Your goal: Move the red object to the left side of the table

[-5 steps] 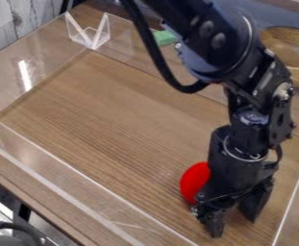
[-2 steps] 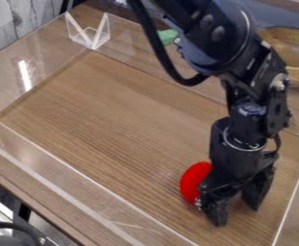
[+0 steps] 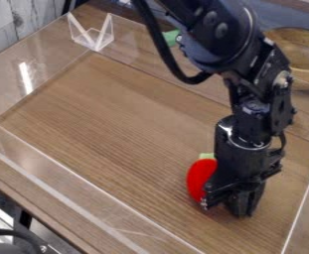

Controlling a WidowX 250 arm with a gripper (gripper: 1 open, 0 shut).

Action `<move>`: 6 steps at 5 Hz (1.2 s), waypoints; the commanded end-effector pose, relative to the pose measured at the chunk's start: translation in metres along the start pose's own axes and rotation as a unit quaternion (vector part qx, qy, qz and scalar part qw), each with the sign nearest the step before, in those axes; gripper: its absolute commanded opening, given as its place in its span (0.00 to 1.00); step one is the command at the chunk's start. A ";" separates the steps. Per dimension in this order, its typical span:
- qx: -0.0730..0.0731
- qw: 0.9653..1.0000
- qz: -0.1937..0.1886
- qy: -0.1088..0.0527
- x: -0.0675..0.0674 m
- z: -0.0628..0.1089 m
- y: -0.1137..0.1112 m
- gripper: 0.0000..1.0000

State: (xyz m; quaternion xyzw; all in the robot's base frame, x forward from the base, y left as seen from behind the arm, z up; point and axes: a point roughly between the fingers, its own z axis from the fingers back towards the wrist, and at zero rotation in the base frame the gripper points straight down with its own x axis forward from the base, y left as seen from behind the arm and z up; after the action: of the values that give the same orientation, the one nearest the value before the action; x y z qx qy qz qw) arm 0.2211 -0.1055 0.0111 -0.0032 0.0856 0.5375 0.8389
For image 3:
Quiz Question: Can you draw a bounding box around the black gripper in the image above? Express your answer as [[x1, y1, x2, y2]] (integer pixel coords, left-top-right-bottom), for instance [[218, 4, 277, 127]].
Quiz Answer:
[[200, 116, 283, 217]]

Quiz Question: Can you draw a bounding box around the red plush strawberry toy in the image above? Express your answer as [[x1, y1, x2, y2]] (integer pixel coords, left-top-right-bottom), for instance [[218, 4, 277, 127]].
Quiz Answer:
[[186, 153, 218, 202]]

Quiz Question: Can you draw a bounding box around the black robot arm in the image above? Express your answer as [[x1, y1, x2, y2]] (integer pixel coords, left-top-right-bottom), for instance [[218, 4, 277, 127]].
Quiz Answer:
[[132, 0, 295, 217]]

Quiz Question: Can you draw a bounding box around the clear acrylic table barrier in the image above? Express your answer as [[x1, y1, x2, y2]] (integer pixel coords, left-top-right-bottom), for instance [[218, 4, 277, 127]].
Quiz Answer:
[[0, 11, 309, 254]]

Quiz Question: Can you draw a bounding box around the wooden bowl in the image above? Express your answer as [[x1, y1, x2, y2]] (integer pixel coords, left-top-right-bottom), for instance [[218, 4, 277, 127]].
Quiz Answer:
[[263, 27, 309, 90]]

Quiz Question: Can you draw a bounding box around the green block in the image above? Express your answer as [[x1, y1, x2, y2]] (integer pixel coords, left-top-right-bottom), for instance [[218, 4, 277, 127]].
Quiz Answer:
[[162, 30, 179, 47]]

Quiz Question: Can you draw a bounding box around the black metal frame bracket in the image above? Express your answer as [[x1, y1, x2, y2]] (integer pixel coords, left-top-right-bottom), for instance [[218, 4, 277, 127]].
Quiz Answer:
[[13, 206, 52, 254]]

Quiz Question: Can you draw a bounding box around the black cable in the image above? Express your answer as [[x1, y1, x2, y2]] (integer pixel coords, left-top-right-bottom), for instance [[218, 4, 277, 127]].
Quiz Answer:
[[0, 227, 45, 254]]

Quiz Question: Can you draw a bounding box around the clear acrylic corner bracket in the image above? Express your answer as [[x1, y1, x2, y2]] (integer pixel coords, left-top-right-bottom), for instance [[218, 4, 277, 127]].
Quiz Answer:
[[67, 13, 113, 52]]

